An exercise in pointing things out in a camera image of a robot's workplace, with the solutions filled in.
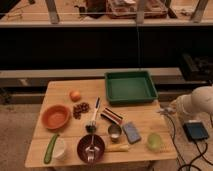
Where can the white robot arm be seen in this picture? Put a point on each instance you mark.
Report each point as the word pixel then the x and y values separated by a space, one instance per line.
pixel 198 101

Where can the green plastic tray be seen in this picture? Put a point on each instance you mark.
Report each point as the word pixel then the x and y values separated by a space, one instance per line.
pixel 129 87

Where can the striped red black cloth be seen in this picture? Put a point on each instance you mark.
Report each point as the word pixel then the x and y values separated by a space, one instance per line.
pixel 112 116

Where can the orange fruit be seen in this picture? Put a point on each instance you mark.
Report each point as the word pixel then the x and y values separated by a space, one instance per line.
pixel 75 96

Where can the bunch of dark grapes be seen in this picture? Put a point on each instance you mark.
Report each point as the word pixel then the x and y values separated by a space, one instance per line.
pixel 79 109

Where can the small metal cup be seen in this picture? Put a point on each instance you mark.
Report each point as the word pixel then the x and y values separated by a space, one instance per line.
pixel 114 131

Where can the blue sponge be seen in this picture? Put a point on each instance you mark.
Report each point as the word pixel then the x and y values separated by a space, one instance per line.
pixel 131 133

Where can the orange plastic bowl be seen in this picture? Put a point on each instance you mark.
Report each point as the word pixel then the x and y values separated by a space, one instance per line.
pixel 55 117

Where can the yellow corn cob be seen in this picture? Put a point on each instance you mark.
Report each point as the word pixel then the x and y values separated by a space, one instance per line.
pixel 117 148

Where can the dark maroon bowl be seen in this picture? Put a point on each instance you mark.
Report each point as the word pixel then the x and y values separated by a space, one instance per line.
pixel 85 142

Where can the silver fork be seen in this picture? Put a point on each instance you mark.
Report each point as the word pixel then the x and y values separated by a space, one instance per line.
pixel 90 150

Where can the green plastic cup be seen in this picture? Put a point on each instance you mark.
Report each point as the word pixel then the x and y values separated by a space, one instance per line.
pixel 154 142

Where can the white cup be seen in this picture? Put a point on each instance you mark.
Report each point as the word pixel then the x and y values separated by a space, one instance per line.
pixel 59 149

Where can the green cucumber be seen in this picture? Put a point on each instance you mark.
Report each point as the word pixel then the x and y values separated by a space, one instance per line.
pixel 49 150

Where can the blue black box on floor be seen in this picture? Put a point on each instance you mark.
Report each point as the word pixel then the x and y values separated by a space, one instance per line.
pixel 195 131

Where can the dish brush with white handle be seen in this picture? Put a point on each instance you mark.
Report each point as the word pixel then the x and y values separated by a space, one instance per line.
pixel 91 125

